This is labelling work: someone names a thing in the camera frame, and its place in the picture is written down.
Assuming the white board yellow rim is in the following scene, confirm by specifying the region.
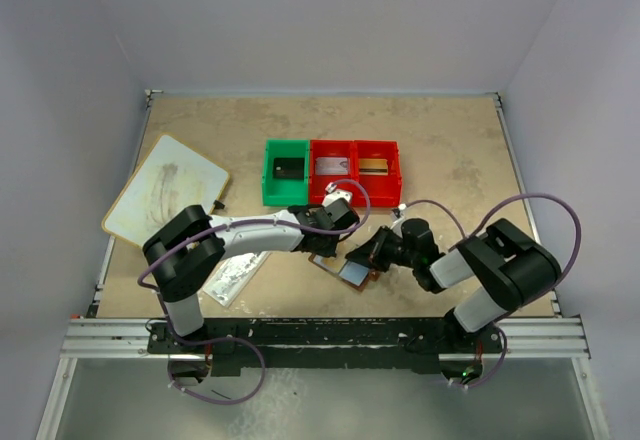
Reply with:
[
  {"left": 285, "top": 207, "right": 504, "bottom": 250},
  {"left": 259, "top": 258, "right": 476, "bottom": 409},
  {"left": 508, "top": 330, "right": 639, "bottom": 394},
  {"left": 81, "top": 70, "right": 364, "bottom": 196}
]
[{"left": 102, "top": 134, "right": 230, "bottom": 247}]

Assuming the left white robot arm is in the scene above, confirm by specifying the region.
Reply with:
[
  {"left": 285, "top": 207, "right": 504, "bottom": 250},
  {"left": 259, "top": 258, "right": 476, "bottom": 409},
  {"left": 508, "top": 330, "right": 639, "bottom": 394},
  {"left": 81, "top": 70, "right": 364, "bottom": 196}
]
[{"left": 142, "top": 198, "right": 361, "bottom": 341}]

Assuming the brown leather card holder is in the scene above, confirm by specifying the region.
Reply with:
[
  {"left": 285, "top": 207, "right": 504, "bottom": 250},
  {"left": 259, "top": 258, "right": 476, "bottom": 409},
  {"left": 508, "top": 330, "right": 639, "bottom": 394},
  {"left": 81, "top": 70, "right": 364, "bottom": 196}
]
[{"left": 309, "top": 255, "right": 380, "bottom": 291}]

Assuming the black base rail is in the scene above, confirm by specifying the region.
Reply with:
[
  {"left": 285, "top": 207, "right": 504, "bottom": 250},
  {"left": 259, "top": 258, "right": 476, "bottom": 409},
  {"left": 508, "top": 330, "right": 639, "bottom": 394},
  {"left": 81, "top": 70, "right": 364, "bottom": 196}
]
[{"left": 147, "top": 317, "right": 504, "bottom": 378}]

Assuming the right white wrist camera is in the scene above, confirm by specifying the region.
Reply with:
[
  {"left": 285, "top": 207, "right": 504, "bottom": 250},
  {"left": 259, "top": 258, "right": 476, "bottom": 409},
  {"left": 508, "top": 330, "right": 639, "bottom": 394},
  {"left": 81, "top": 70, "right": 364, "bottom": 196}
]
[{"left": 390, "top": 203, "right": 407, "bottom": 236}]

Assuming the green plastic bin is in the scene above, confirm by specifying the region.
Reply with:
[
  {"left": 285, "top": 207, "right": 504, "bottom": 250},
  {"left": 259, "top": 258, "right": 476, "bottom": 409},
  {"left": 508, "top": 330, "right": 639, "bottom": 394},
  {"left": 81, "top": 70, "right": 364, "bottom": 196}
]
[{"left": 261, "top": 139, "right": 310, "bottom": 207}]

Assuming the red middle plastic bin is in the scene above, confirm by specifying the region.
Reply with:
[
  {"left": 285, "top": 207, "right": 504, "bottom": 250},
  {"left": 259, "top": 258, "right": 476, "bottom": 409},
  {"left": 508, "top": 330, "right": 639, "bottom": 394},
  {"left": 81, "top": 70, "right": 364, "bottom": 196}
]
[{"left": 308, "top": 139, "right": 359, "bottom": 208}]

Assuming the aluminium frame rail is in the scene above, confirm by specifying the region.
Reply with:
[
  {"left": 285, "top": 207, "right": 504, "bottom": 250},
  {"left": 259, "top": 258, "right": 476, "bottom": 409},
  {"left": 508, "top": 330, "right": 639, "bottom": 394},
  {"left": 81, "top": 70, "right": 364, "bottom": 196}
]
[{"left": 61, "top": 317, "right": 591, "bottom": 359}]

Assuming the red plastic bin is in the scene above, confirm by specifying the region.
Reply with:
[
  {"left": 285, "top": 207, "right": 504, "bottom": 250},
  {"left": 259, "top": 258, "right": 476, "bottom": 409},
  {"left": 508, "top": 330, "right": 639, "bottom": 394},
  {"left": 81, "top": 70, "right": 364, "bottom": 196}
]
[
  {"left": 355, "top": 140, "right": 403, "bottom": 208},
  {"left": 308, "top": 139, "right": 359, "bottom": 208}
]

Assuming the gold card in bin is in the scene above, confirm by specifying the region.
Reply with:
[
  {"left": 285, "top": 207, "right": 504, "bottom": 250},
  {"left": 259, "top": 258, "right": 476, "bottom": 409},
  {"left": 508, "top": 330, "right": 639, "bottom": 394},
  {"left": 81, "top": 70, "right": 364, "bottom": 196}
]
[{"left": 358, "top": 158, "right": 389, "bottom": 176}]

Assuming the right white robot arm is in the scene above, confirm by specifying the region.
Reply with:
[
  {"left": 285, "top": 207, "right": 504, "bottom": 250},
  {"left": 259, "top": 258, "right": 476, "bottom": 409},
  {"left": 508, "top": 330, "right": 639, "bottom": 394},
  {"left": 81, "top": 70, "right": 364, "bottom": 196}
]
[{"left": 346, "top": 218, "right": 561, "bottom": 338}]

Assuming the silver card in bin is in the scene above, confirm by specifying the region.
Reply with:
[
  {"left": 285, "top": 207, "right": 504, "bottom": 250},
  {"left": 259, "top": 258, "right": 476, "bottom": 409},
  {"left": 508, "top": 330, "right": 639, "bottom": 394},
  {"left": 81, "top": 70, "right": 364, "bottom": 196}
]
[{"left": 314, "top": 157, "right": 350, "bottom": 176}]

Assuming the clear plastic packet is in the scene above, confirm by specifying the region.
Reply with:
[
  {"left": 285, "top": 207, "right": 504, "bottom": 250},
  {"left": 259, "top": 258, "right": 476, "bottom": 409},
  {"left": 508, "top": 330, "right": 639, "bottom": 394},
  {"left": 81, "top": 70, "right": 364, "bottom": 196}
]
[{"left": 202, "top": 252, "right": 269, "bottom": 307}]

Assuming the grey chip card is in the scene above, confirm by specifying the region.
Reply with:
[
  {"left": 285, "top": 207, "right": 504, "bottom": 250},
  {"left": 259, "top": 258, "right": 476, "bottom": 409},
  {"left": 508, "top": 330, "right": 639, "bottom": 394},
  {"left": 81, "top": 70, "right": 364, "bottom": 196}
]
[{"left": 272, "top": 157, "right": 306, "bottom": 180}]

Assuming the red right plastic bin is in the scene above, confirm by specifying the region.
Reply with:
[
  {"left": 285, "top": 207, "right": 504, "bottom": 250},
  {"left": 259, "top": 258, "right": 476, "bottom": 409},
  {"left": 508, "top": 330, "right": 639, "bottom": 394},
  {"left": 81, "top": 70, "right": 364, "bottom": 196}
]
[{"left": 355, "top": 140, "right": 403, "bottom": 208}]

